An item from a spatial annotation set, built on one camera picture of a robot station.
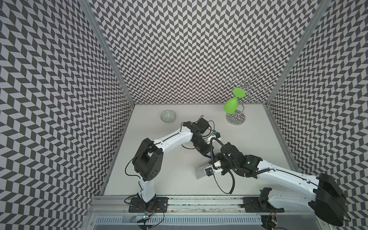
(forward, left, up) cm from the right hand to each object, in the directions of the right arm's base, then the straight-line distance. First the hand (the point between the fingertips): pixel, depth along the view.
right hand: (212, 160), depth 79 cm
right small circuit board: (-27, -24, -6) cm, 37 cm away
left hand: (0, 0, +3) cm, 3 cm away
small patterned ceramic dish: (+38, +29, -7) cm, 48 cm away
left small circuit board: (-26, +33, -4) cm, 42 cm away
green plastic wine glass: (+28, -13, +15) cm, 34 cm away
